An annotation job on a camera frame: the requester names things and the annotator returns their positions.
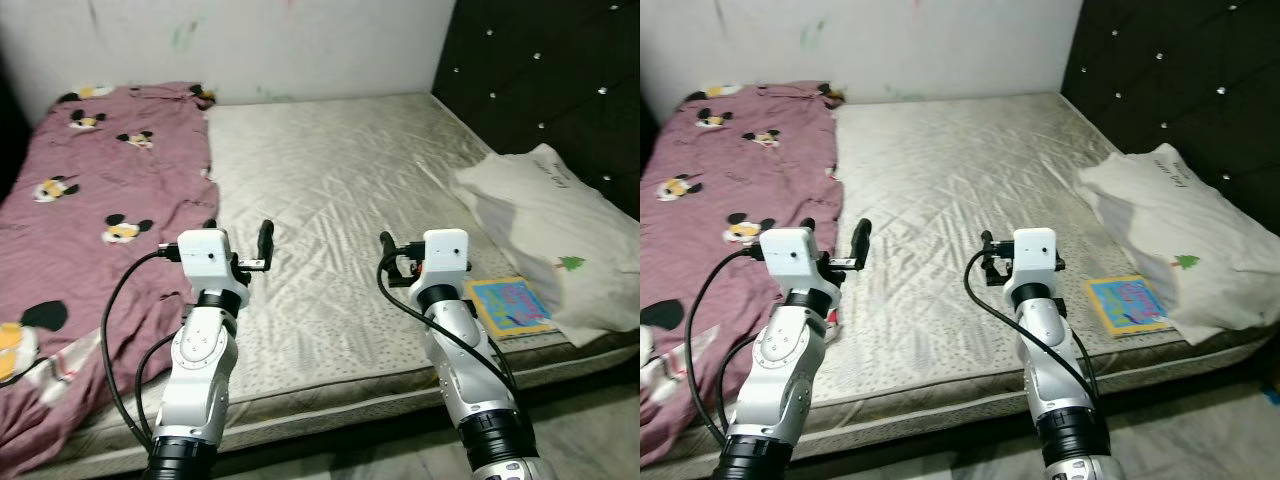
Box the colourful children's book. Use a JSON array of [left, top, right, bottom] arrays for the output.
[[1084, 274, 1172, 339], [464, 276, 557, 342]]

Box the white pillow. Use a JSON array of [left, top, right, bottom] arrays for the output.
[[449, 142, 641, 349], [1076, 142, 1280, 347]]

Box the beige quilted mattress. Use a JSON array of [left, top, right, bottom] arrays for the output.
[[20, 93, 641, 477], [660, 93, 1280, 467]]

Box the pink Mickey Mouse blanket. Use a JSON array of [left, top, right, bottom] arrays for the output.
[[0, 81, 222, 477], [640, 79, 847, 467]]

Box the dark bedside furniture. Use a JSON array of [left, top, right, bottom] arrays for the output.
[[0, 54, 32, 197]]

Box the black tufted headboard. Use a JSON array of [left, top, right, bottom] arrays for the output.
[[1059, 0, 1280, 237], [431, 0, 641, 222]]

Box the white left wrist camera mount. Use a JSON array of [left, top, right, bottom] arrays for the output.
[[177, 228, 247, 297], [759, 227, 832, 297]]

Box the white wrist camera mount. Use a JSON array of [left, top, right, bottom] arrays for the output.
[[177, 228, 247, 297], [759, 227, 832, 297], [1011, 227, 1062, 292], [419, 229, 472, 292]]

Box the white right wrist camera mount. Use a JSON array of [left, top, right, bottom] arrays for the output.
[[419, 229, 472, 292], [1011, 227, 1062, 292]]

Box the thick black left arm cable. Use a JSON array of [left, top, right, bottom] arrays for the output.
[[99, 246, 182, 447], [684, 246, 767, 447]]

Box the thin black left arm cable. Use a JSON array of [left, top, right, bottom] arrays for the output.
[[717, 334, 772, 442], [133, 334, 187, 442]]

